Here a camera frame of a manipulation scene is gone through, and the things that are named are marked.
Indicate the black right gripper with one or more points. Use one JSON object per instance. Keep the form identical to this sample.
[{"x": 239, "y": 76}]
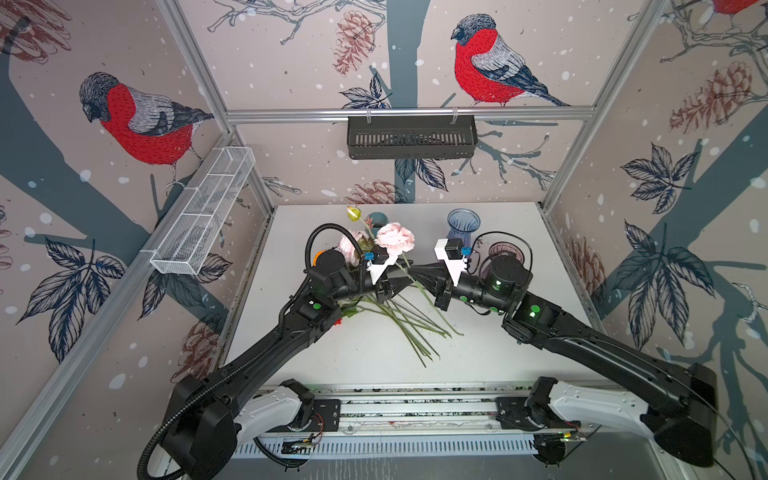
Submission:
[{"x": 442, "y": 281}]

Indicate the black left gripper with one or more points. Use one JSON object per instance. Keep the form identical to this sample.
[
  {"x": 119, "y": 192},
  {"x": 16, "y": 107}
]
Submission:
[{"x": 390, "y": 288}]

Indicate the pink carnation stem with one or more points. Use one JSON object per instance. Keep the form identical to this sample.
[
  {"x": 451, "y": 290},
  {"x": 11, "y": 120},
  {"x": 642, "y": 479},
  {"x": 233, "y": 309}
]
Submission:
[{"x": 394, "y": 237}]

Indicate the mauve glass vase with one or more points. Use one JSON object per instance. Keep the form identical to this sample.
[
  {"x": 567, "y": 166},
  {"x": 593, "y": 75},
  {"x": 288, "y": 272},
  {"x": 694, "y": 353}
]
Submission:
[{"x": 503, "y": 248}]

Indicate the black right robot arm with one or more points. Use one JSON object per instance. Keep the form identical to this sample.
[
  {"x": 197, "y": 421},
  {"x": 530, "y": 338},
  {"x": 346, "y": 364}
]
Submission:
[{"x": 680, "y": 414}]

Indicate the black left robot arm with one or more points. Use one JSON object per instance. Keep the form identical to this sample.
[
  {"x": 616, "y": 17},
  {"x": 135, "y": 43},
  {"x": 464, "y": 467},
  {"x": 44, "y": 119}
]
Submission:
[{"x": 208, "y": 418}]

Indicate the blue purple glass vase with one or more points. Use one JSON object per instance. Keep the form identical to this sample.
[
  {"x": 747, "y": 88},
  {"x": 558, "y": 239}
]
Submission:
[{"x": 463, "y": 223}]

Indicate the teal ceramic vase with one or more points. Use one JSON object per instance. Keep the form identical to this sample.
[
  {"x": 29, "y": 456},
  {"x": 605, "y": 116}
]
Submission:
[{"x": 375, "y": 221}]

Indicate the red rose stem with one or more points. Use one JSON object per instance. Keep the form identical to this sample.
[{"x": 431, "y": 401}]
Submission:
[{"x": 416, "y": 327}]

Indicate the orange rose stem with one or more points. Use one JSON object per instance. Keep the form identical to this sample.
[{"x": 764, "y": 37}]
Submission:
[{"x": 315, "y": 258}]

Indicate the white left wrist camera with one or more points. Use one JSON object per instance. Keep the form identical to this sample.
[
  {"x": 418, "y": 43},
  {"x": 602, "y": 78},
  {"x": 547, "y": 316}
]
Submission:
[{"x": 377, "y": 261}]

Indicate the black hanging wire basket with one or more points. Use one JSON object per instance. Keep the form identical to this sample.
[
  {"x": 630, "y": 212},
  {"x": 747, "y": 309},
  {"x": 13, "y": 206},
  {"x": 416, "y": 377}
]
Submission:
[{"x": 411, "y": 137}]

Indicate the aluminium rail base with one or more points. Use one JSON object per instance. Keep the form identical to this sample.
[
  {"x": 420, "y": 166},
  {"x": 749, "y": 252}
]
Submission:
[{"x": 447, "y": 422}]

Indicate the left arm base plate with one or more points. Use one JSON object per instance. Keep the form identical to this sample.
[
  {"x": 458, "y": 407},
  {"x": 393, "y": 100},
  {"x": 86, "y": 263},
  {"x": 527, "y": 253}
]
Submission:
[{"x": 319, "y": 415}]

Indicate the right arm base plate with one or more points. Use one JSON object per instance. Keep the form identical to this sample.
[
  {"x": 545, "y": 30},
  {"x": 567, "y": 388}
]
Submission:
[{"x": 521, "y": 413}]

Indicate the white wire mesh basket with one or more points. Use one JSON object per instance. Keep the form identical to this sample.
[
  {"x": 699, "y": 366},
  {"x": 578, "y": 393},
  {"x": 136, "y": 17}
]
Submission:
[{"x": 191, "y": 237}]

